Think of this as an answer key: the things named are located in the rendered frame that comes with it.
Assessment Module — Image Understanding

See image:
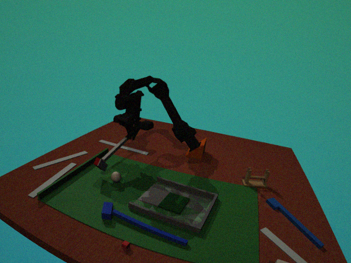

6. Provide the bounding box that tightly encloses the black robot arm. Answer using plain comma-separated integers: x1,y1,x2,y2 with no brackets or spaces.
115,76,201,152

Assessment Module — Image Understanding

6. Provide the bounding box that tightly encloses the dark green mat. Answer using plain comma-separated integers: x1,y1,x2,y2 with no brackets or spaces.
38,155,259,263

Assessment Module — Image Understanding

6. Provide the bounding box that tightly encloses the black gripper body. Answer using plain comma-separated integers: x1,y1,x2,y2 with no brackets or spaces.
114,107,154,130

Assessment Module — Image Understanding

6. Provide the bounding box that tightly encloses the beige ball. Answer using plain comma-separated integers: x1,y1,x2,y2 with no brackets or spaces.
111,171,121,182

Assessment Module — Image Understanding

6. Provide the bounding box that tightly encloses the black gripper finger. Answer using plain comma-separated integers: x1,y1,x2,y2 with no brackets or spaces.
125,124,133,134
132,127,140,141

